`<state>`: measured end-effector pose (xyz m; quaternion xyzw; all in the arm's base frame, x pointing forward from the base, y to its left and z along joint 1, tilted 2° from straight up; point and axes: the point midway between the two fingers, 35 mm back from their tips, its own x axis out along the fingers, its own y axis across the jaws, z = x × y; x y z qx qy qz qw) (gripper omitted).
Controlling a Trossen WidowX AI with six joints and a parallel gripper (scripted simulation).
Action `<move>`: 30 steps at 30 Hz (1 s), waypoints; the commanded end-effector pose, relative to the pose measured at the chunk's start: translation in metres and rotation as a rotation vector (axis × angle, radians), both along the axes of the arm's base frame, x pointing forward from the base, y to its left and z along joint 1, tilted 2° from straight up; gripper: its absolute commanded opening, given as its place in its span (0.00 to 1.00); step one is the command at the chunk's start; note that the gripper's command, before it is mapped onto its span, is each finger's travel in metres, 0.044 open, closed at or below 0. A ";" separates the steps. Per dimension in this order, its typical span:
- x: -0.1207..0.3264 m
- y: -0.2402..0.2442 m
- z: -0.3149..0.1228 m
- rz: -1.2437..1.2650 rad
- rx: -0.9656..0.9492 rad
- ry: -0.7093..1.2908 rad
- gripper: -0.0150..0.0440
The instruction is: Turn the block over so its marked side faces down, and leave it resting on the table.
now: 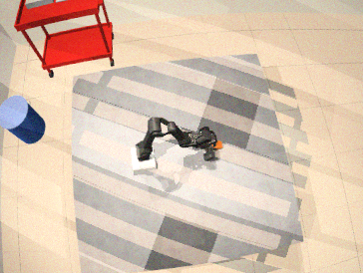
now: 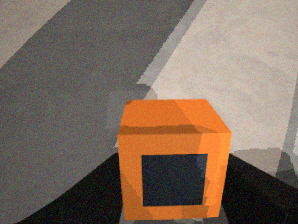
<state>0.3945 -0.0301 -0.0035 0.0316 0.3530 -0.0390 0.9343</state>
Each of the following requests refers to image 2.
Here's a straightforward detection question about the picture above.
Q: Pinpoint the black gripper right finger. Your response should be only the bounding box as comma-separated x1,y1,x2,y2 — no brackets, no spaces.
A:
221,153,298,224

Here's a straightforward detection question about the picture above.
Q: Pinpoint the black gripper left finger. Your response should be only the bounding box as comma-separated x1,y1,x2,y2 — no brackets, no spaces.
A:
16,153,124,224

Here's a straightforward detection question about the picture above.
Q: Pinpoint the orange block with dark square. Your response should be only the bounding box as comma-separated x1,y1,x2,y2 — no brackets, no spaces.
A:
117,100,231,220

